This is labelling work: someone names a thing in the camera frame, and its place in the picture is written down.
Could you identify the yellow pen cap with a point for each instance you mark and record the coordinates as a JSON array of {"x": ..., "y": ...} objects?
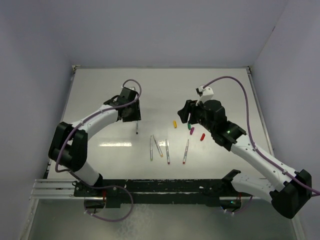
[{"x": 175, "y": 124}]

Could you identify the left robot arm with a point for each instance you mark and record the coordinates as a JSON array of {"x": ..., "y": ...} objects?
[{"x": 69, "y": 146}]

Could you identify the green pen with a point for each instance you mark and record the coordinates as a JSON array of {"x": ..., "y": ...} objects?
[{"x": 151, "y": 148}]

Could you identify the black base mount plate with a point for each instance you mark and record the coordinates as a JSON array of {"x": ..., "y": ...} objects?
[{"x": 208, "y": 192}]

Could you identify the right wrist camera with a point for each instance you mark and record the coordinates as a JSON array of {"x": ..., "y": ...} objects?
[{"x": 204, "y": 94}]

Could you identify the blue pen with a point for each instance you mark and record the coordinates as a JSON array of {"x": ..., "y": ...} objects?
[{"x": 136, "y": 127}]

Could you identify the yellow pen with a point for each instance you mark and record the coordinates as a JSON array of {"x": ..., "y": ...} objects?
[{"x": 158, "y": 146}]

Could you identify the red pen cap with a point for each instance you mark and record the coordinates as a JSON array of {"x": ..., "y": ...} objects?
[{"x": 202, "y": 137}]

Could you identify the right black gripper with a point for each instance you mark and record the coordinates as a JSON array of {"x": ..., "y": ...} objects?
[{"x": 190, "y": 107}]

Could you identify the red pen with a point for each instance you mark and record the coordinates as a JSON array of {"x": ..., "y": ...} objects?
[{"x": 186, "y": 152}]

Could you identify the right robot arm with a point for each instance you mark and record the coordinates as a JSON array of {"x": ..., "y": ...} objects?
[{"x": 287, "y": 189}]

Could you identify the purple pen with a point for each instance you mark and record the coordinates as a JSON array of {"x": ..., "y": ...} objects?
[{"x": 167, "y": 152}]

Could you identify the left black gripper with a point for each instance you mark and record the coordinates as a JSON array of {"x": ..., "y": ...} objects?
[{"x": 136, "y": 116}]

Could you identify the aluminium rail frame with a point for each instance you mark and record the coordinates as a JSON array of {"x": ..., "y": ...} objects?
[{"x": 51, "y": 189}]

